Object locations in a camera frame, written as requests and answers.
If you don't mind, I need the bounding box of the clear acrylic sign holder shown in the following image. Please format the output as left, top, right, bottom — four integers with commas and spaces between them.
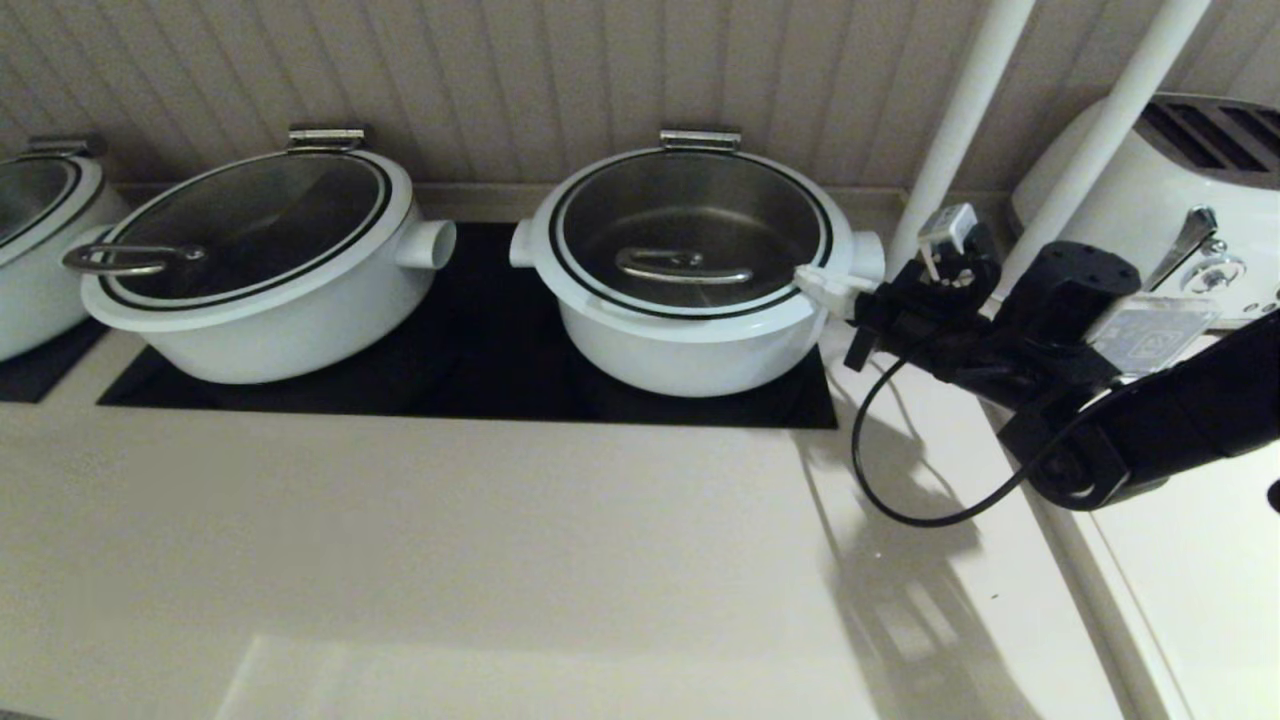
1088, 293, 1223, 377

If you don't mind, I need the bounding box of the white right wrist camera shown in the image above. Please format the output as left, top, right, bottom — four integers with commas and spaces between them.
917, 203, 1001, 291

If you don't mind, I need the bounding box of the white toaster chrome lever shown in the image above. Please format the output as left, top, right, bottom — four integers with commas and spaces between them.
1006, 92, 1280, 331

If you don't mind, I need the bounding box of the black glass cooktop panel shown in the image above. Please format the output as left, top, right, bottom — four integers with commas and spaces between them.
97, 222, 839, 431
0, 320, 109, 405

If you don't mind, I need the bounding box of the white metal pole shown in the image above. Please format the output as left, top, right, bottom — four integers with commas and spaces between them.
1000, 0, 1214, 296
886, 0, 1037, 286

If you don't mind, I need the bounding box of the white round cooking pot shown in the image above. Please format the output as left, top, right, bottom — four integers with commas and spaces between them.
0, 137, 131, 363
510, 128, 887, 399
80, 125, 458, 386

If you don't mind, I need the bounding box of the glass lid white rim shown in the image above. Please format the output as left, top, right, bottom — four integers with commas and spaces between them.
0, 155, 106, 269
532, 148, 856, 323
62, 150, 416, 331

